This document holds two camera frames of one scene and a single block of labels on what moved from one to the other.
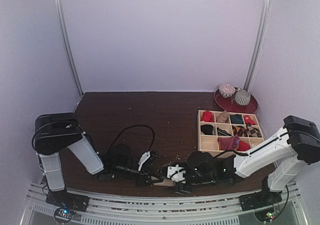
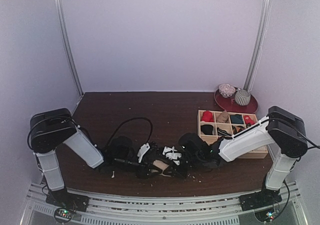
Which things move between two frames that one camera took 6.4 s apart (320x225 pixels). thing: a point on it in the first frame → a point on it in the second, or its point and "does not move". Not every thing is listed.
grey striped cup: [242, 97] does not move
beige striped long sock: [165, 182] → [161, 165]
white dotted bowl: [226, 90] does not move
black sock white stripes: [207, 129] does not move
